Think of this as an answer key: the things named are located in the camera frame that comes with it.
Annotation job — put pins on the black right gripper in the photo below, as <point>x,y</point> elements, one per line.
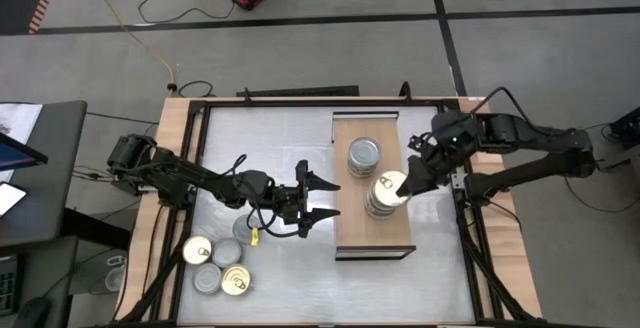
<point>450,143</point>

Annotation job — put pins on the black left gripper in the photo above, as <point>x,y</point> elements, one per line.
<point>287,200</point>

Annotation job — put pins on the gold-lid blue-label tuna can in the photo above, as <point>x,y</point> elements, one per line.
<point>196,249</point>
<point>385,185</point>
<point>383,212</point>
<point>380,216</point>
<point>235,279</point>

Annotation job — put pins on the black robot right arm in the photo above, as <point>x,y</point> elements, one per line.
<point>550,138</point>

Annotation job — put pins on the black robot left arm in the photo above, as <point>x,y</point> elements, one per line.
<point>175,168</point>

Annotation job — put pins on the yellow tape tag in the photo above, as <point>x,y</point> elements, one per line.
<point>255,236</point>

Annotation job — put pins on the black flat bar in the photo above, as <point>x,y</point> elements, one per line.
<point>300,91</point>

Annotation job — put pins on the black equipment box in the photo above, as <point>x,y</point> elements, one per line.
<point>627,128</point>

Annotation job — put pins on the grey side desk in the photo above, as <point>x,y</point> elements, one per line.
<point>60,168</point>

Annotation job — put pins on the grey keyboard desk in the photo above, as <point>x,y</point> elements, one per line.
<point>50,278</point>

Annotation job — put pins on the black computer monitor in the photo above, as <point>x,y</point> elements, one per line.
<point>15,150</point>

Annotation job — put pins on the black computer mouse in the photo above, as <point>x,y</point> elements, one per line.
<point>32,313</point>

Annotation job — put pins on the white paper sheet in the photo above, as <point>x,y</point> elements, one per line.
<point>17,118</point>

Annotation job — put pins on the black keyboard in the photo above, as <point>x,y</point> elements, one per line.
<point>7,285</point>

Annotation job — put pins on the wooden shelf with black frame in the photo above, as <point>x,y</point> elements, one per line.
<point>350,228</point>

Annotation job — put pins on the black table rig frame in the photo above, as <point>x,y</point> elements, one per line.
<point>300,103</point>

